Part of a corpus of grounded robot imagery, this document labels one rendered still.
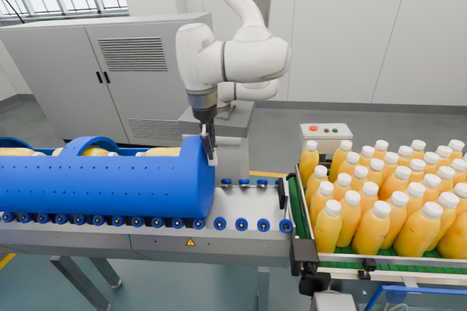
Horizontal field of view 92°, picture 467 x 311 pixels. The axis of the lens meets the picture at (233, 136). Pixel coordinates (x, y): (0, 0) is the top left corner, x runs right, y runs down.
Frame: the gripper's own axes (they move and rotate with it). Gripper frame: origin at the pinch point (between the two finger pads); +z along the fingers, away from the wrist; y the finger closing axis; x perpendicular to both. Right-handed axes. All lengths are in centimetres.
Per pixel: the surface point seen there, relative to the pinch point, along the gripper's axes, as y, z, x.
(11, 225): -14, 24, 80
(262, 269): -10, 53, -17
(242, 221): -12.1, 18.5, -10.5
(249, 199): 1.8, 23.3, -12.4
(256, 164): 131, 116, -14
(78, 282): -11, 75, 78
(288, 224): -12.4, 18.8, -25.5
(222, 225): -13.0, 19.5, -3.3
